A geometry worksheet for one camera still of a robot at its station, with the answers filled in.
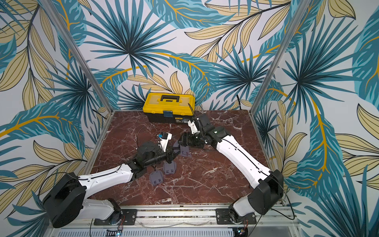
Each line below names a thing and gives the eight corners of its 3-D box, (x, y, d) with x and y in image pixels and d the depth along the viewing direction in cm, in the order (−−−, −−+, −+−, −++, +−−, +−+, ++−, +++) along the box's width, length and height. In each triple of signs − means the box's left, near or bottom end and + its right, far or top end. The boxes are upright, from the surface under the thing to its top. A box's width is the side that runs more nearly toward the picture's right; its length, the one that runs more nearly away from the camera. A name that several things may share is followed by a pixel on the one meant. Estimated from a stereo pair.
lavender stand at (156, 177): (151, 186, 85) (150, 185, 83) (149, 174, 89) (148, 173, 88) (164, 182, 86) (164, 181, 85) (161, 170, 91) (161, 169, 89)
